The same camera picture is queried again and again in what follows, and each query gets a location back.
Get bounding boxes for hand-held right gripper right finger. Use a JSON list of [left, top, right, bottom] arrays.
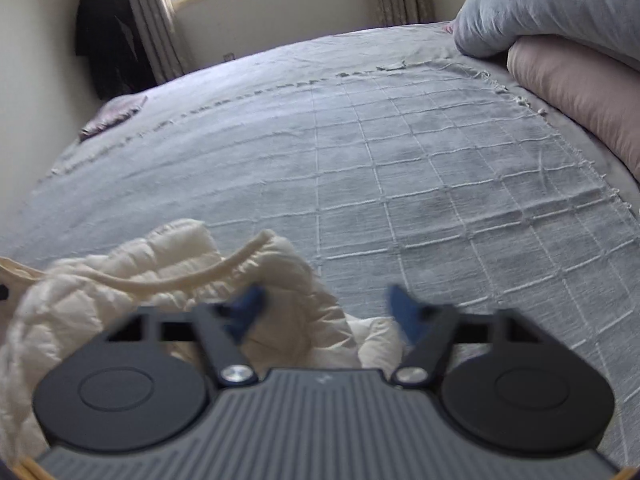
[[387, 284, 543, 390]]

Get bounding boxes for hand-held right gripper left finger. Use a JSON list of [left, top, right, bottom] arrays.
[[102, 285, 258, 388]]

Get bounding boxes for white quilted down jacket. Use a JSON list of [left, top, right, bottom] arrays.
[[0, 218, 406, 461]]

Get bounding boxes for hanging dark clothes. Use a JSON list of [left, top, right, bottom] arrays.
[[74, 0, 158, 102]]

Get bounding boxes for bed with grey checked blanket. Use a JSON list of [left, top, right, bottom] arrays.
[[0, 22, 640, 471]]

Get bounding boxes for folded patterned cloth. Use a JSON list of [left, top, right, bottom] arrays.
[[78, 95, 148, 142]]

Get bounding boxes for pink pillow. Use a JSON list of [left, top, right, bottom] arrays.
[[506, 35, 640, 183]]

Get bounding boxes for blue-grey soft pillow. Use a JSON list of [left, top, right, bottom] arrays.
[[452, 0, 640, 72]]

